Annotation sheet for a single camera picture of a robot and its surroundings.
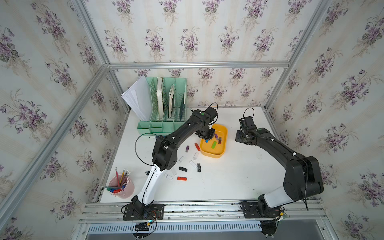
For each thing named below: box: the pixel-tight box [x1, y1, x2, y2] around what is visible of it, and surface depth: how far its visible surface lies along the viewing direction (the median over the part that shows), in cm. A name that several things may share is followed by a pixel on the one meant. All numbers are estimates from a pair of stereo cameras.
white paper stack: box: [121, 74, 153, 122], surface depth 100 cm
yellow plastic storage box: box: [200, 124, 228, 159], surface depth 100 cm
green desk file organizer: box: [136, 77, 187, 136], surface depth 105 cm
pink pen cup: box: [108, 174, 135, 199], surface depth 76 cm
